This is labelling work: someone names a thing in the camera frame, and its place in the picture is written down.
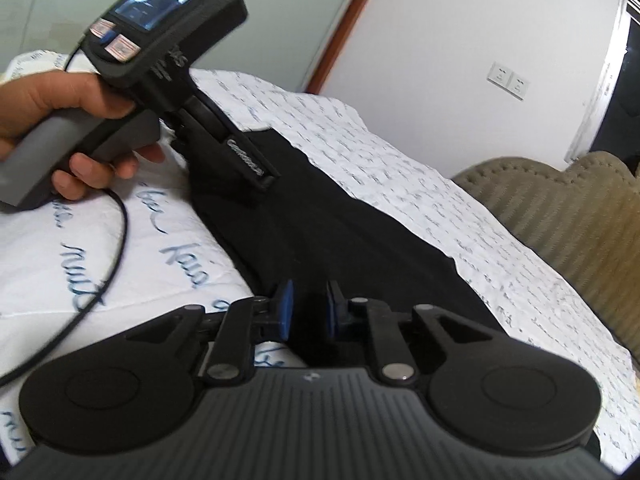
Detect black pants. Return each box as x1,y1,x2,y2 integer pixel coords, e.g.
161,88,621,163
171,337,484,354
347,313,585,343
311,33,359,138
175,130,500,366

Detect person's left hand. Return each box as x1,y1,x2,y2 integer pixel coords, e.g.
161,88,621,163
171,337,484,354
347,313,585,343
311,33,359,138
1,70,165,200

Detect frosted glass door panel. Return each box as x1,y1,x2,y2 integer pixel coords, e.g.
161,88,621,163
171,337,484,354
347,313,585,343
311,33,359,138
0,0,377,94

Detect white script-print bedsheet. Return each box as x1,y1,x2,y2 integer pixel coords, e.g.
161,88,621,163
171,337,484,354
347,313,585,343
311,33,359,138
1,70,639,471

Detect olive upholstered headboard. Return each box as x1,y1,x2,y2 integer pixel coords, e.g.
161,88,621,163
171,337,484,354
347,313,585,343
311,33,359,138
454,152,639,356

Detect dark window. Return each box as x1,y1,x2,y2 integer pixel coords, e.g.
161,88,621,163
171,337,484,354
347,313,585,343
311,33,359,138
565,0,639,172

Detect black cable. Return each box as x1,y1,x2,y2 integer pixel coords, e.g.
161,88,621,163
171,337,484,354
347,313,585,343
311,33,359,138
0,34,130,386

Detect orange wooden door frame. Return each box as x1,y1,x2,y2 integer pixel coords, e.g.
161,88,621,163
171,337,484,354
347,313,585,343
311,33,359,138
304,0,369,94

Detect white double wall socket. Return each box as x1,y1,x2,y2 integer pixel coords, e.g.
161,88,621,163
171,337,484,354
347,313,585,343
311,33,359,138
487,62,529,101

